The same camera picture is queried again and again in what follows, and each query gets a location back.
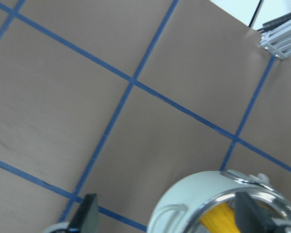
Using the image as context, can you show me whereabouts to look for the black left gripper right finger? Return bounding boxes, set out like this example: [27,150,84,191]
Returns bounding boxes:
[234,191,278,233]

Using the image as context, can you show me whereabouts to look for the pale green steel pot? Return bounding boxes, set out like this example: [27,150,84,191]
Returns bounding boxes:
[146,169,291,233]

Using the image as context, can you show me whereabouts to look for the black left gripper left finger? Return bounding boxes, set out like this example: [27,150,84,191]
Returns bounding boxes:
[68,194,99,233]

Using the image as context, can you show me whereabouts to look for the yellow corn cob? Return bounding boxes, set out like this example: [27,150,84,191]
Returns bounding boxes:
[199,203,240,233]

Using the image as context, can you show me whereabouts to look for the brown gridded table mat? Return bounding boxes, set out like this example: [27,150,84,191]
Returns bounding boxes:
[0,0,291,233]

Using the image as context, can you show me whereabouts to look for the aluminium corner profile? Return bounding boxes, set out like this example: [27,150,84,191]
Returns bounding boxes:
[259,20,291,60]

